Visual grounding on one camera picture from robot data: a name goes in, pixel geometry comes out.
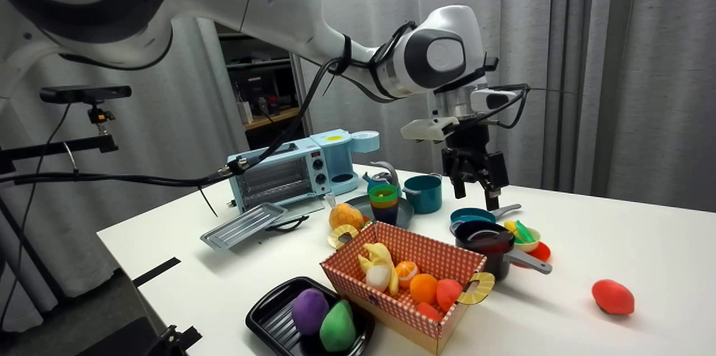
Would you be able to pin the white toy egg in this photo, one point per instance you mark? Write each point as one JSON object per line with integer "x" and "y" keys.
{"x": 378, "y": 277}

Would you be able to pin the green toy pear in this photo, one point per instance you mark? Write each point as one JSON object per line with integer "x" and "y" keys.
{"x": 338, "y": 328}

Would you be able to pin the teal toy pot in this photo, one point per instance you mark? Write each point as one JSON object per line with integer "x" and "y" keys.
{"x": 424, "y": 195}

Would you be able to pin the blue toy toaster oven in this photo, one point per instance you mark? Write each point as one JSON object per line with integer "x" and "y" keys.
{"x": 296, "y": 168}

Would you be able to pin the camera on mount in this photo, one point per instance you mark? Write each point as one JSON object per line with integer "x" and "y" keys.
{"x": 84, "y": 94}

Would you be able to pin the green toy spoon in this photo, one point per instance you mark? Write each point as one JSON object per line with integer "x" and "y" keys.
{"x": 524, "y": 231}

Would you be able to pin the red toy mango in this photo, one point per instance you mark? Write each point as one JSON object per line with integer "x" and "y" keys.
{"x": 613, "y": 296}

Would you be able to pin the red checkered cardboard box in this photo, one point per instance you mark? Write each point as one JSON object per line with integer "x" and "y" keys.
{"x": 391, "y": 311}

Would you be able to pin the yellow toy piece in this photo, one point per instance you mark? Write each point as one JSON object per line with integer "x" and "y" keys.
{"x": 509, "y": 226}

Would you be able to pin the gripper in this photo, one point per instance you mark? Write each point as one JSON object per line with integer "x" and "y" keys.
{"x": 467, "y": 151}

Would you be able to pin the grey toy plate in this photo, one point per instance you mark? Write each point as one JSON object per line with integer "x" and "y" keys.
{"x": 404, "y": 211}

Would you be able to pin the black plastic tray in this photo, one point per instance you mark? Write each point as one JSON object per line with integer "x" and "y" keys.
{"x": 274, "y": 317}

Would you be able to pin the small cream toy bowl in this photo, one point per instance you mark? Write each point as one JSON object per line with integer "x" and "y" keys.
{"x": 528, "y": 243}

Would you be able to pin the blue toy frying pan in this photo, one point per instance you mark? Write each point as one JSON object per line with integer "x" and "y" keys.
{"x": 470, "y": 214}

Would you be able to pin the shelf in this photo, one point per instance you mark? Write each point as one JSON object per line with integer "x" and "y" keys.
{"x": 263, "y": 93}

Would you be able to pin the small black toy pot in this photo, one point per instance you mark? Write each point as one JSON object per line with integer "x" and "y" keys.
{"x": 495, "y": 266}

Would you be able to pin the small red toy fruit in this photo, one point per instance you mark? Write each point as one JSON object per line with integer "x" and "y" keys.
{"x": 428, "y": 311}

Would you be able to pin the toy pineapple slice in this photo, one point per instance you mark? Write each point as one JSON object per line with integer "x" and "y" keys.
{"x": 334, "y": 238}
{"x": 480, "y": 287}

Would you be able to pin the teal toy kettle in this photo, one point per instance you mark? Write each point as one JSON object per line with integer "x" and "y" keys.
{"x": 379, "y": 177}

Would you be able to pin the toy orange half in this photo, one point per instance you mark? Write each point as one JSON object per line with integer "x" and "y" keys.
{"x": 406, "y": 272}

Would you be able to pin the toy banana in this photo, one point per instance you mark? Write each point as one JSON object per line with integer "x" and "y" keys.
{"x": 383, "y": 255}

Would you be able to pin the red toy plate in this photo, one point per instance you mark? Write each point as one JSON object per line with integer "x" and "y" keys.
{"x": 541, "y": 252}

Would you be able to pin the purple toy fruit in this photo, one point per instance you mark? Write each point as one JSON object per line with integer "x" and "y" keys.
{"x": 309, "y": 311}

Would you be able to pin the grey oven tray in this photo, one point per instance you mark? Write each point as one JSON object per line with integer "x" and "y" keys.
{"x": 243, "y": 226}

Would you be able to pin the clear toaster oven door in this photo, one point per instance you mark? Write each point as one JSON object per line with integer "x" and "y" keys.
{"x": 296, "y": 211}

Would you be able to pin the stack of toy cups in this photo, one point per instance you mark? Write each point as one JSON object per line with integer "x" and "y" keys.
{"x": 384, "y": 205}

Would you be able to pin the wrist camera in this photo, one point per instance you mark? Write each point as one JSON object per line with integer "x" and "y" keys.
{"x": 428, "y": 128}

